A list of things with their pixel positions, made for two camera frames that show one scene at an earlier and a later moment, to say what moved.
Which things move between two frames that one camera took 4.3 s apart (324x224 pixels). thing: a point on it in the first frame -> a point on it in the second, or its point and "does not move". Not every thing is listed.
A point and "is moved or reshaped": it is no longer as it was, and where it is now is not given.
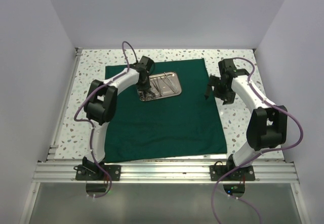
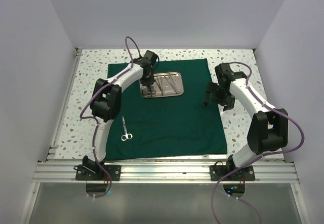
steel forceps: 155,83 is moved or reshaped
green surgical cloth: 149,130 does not move
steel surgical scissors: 147,96 -> 124,137
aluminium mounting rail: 275,171 does not move
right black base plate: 217,172 does not move
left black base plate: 96,172 does not move
